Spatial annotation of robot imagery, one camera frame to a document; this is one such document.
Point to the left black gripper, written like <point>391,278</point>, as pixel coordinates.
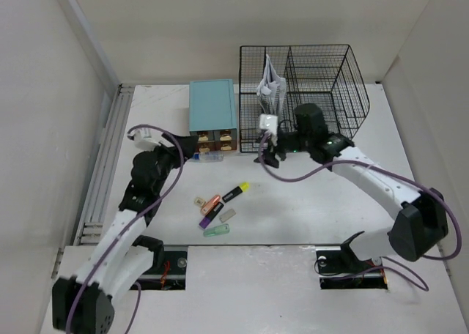
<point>172,151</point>

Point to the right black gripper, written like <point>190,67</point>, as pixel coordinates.
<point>268,157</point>

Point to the clear glue bottle blue cap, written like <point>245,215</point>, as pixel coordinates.
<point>208,157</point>

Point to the yellow black highlighter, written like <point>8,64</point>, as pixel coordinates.
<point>241,188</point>

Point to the white instruction booklet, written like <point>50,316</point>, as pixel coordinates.
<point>271,90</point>

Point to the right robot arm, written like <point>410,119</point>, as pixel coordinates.
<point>418,213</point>

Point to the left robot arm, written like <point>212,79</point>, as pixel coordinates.
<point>85,302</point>

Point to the teal mini drawer cabinet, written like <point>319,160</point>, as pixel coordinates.
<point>212,115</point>

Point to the grey white eraser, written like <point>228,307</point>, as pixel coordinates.
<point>227,215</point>

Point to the purple black highlighter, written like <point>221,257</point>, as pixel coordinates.
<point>208,218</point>

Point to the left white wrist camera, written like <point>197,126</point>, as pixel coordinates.
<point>142,139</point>

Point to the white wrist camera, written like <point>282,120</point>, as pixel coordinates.
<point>269,124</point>
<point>142,139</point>

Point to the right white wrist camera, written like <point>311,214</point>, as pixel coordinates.
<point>269,124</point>

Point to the black wire mesh organizer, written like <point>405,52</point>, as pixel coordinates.
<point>325,75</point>

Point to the aluminium rail frame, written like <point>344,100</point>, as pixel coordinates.
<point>88,224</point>

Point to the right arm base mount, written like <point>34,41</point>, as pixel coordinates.
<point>338,270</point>

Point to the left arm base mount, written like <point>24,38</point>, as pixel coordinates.
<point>170,276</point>

